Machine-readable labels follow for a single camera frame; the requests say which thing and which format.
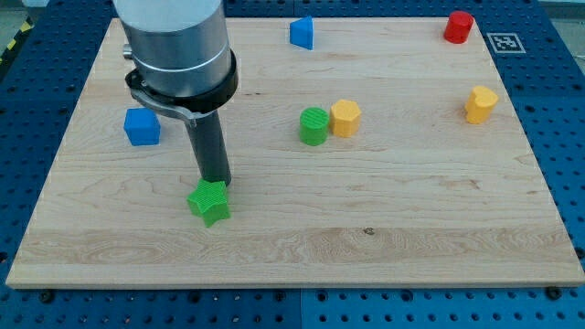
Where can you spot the black wrist flange clamp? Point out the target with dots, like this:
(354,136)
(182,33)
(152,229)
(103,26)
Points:
(186,109)

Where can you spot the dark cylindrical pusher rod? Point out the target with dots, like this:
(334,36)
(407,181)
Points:
(206,137)

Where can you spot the green star block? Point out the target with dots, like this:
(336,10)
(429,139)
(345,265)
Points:
(209,201)

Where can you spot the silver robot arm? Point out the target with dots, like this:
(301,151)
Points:
(185,69)

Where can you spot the wooden board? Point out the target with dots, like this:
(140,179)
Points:
(418,197)

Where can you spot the blue cube block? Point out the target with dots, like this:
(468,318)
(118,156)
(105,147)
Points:
(142,127)

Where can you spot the green cylinder block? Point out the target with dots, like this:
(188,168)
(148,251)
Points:
(314,123)

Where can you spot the blue triangle block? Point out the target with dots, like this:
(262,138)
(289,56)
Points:
(301,32)

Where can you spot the yellow hexagon block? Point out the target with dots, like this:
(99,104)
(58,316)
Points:
(345,116)

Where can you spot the yellow heart block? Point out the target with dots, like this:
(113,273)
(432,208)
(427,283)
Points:
(480,104)

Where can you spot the red cylinder block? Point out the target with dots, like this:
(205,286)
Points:
(458,27)

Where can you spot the black white fiducial marker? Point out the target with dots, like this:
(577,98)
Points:
(505,43)

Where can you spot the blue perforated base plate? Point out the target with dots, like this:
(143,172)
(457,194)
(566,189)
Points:
(42,87)

